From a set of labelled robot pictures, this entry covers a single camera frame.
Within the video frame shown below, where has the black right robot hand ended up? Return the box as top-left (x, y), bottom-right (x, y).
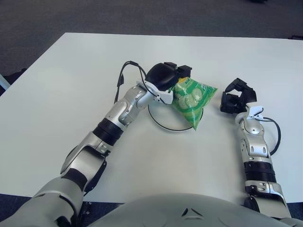
top-left (220, 77), bottom-right (258, 114)

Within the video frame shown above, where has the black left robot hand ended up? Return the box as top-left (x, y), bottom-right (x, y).
top-left (146, 61), bottom-right (191, 91)

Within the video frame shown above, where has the green potato chips bag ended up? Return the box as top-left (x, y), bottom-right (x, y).
top-left (170, 77), bottom-right (218, 131)

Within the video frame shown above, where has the white plate black rim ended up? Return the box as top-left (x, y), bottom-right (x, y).
top-left (147, 103), bottom-right (203, 132)

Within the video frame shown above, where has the grey robot torso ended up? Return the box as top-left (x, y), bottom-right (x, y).
top-left (89, 192), bottom-right (303, 227)

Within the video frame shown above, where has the white neighbouring table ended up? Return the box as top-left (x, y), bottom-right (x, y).
top-left (0, 73), bottom-right (10, 90)

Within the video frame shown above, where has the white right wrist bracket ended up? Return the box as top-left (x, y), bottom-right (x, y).
top-left (246, 106), bottom-right (265, 120)

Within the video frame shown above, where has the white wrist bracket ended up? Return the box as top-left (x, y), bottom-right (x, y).
top-left (136, 79), bottom-right (174, 105)
top-left (246, 106), bottom-right (265, 120)

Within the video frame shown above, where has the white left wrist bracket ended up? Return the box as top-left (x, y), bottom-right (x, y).
top-left (136, 79), bottom-right (174, 105)

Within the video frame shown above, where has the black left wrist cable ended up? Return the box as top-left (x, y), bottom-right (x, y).
top-left (113, 61), bottom-right (149, 104)

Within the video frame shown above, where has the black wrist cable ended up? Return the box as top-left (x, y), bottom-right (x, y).
top-left (113, 61), bottom-right (149, 104)
top-left (261, 117), bottom-right (282, 156)

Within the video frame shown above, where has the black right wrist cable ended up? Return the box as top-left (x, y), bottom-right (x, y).
top-left (261, 117), bottom-right (282, 156)

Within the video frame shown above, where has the black frame under table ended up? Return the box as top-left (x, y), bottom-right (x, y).
top-left (79, 201), bottom-right (94, 219)

